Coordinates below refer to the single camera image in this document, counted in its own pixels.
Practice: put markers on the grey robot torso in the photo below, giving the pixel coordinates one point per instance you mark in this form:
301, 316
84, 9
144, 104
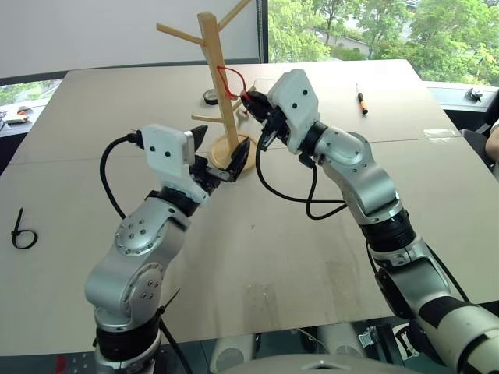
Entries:
323, 366

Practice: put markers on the orange and black pen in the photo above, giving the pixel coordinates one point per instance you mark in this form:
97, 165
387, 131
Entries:
362, 102

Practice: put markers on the small black clip object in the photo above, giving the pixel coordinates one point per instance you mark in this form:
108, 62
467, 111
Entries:
475, 95

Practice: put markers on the perforated metal plate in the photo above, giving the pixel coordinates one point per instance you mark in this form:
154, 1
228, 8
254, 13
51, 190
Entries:
39, 364

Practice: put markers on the red rubber band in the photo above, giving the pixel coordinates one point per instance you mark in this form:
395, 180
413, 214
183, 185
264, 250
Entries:
244, 93

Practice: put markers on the clear plastic container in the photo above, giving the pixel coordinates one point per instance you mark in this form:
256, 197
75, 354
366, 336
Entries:
262, 83

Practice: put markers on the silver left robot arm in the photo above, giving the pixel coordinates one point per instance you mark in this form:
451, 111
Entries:
128, 272

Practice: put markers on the white and orange small object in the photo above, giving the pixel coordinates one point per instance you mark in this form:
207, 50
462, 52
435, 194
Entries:
16, 117

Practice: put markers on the wooden tree stand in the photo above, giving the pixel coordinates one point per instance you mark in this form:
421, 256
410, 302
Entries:
214, 58

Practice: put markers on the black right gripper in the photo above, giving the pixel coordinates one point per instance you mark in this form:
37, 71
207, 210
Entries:
274, 126

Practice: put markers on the dark window frame post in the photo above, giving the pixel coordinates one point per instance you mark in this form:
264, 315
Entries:
262, 31

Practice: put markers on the black looped zip tie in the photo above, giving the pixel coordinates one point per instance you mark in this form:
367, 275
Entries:
17, 233

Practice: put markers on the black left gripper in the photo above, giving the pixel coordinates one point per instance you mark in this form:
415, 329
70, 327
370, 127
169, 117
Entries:
212, 175

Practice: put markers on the black tape roll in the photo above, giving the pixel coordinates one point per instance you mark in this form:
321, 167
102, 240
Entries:
211, 97

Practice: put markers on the black zip tie on arm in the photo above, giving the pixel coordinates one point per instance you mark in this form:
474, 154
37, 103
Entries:
165, 305

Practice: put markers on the black chair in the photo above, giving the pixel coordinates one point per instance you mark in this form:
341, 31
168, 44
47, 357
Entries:
473, 138

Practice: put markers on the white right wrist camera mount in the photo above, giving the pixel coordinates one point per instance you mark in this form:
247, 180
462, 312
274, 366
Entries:
296, 105

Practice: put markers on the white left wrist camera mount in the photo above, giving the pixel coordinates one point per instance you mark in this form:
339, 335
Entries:
163, 156

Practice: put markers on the silver rounded shell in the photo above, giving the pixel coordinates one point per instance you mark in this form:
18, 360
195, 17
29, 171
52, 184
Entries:
230, 352
339, 339

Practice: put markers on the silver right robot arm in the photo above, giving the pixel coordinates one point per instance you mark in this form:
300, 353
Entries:
351, 156

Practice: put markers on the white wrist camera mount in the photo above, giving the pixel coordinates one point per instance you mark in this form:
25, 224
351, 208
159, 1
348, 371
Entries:
163, 156
296, 105

